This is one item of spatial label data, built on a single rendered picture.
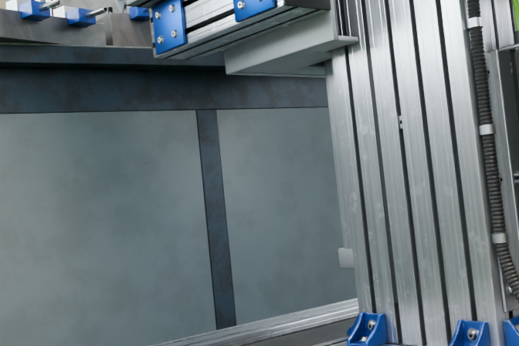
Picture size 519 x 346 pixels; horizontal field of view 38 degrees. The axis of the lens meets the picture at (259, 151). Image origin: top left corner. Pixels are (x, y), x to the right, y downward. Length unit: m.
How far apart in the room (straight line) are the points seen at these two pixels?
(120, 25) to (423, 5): 0.79
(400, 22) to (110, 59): 0.68
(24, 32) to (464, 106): 0.84
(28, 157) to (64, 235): 0.17
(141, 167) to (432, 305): 0.76
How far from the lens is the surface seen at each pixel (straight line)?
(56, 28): 1.55
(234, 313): 1.73
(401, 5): 1.12
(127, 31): 1.69
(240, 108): 1.77
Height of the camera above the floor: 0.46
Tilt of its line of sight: 4 degrees up
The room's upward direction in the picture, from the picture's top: 6 degrees counter-clockwise
